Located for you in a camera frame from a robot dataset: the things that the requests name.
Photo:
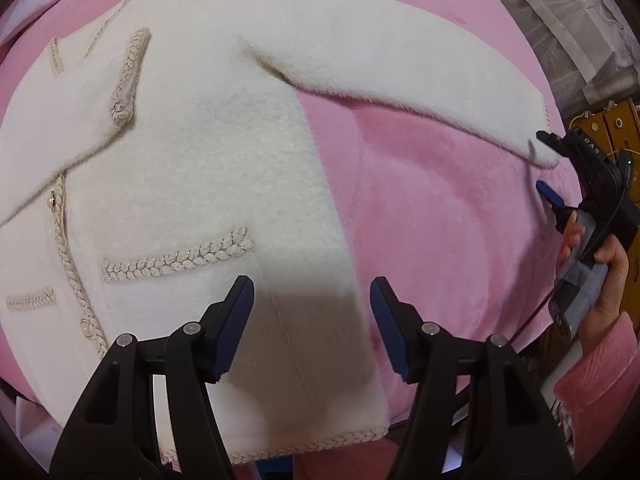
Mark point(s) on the pink plush blanket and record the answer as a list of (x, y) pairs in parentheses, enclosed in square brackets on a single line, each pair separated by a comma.
[(425, 210)]

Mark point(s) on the white paper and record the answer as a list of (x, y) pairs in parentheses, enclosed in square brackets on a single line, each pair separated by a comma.
[(37, 427)]

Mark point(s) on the person's right hand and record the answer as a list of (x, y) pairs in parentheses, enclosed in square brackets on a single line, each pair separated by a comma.
[(612, 290)]

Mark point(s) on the person's right forearm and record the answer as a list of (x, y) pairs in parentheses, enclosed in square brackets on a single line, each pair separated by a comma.
[(600, 390)]

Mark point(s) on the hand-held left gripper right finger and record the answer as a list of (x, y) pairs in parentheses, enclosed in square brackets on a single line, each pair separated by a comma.
[(387, 325)]

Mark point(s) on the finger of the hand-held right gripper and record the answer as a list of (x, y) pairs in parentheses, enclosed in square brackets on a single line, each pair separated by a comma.
[(552, 142), (549, 195)]

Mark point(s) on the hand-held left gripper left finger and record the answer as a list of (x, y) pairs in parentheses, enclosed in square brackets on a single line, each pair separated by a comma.
[(235, 325)]

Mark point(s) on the white fluffy jacket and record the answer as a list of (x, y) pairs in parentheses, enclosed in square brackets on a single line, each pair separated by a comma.
[(200, 160)]

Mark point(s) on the yellow wooden cabinet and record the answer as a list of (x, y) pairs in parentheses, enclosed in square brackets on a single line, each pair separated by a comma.
[(600, 122)]

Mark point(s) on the white lace curtain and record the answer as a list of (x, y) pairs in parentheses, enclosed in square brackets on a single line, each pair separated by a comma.
[(565, 15)]

